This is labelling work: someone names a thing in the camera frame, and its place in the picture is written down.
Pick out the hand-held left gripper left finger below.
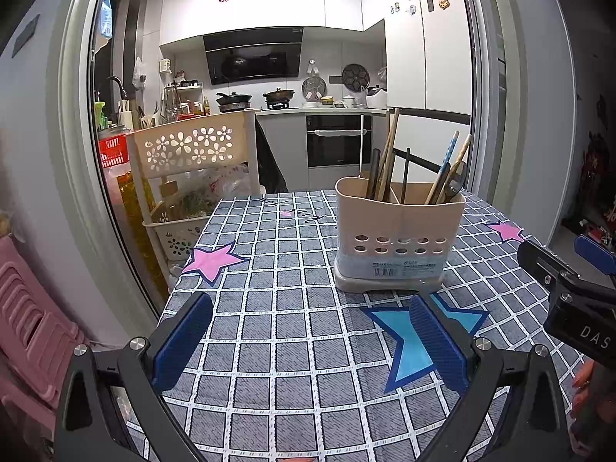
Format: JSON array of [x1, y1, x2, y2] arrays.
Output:
[[53, 291, 215, 462]]

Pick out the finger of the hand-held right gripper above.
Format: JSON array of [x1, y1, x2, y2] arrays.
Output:
[[517, 239, 583, 294], [574, 233, 616, 277]]

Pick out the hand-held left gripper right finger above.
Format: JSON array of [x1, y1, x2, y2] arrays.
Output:
[[409, 293, 571, 462]]

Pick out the grey spoons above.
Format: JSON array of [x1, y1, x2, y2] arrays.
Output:
[[435, 135, 473, 203]]

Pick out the beige plastic utensil holder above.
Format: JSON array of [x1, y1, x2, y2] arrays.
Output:
[[333, 176, 467, 295]]

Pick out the blue floral chopstick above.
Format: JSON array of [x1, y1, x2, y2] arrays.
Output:
[[426, 131, 461, 204]]

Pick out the dark utensil handle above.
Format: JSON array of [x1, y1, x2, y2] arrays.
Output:
[[401, 147, 411, 204]]

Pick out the person's right hand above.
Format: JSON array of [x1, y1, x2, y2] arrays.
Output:
[[570, 358, 602, 419]]

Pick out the grey checkered star tablecloth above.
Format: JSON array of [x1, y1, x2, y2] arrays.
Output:
[[122, 187, 616, 462]]

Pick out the yellow oil bottle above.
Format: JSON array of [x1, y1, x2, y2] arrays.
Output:
[[114, 168, 169, 299]]

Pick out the pink plastic stool stack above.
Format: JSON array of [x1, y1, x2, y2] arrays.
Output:
[[0, 236, 90, 410]]

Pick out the clear plastic bag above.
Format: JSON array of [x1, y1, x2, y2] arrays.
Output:
[[207, 164, 256, 198]]

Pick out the beige flower-cutout storage cart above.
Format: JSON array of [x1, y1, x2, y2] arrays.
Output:
[[126, 110, 263, 263]]

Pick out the red plastic basket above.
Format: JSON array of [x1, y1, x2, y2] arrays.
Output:
[[99, 135, 132, 169]]

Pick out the black built-in oven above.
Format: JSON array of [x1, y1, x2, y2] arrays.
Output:
[[306, 114, 372, 169]]

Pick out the white refrigerator with magnets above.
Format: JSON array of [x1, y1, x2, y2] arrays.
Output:
[[383, 0, 475, 116]]

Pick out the metal spice rack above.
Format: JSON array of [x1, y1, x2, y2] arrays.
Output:
[[162, 82, 204, 121]]

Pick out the black wok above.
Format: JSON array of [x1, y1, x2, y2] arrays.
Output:
[[216, 91, 253, 107]]

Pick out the dark round steamer rack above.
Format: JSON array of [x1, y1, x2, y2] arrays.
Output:
[[341, 64, 369, 91]]

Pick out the dark cooking pot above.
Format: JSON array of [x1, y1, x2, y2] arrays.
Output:
[[262, 87, 295, 105]]

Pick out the light round steamer rack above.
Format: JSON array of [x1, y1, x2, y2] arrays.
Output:
[[301, 77, 327, 102]]

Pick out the black range hood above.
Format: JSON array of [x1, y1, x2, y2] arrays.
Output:
[[203, 27, 305, 86]]

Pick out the dark wall switch panel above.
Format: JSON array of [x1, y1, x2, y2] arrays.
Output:
[[10, 15, 40, 57]]

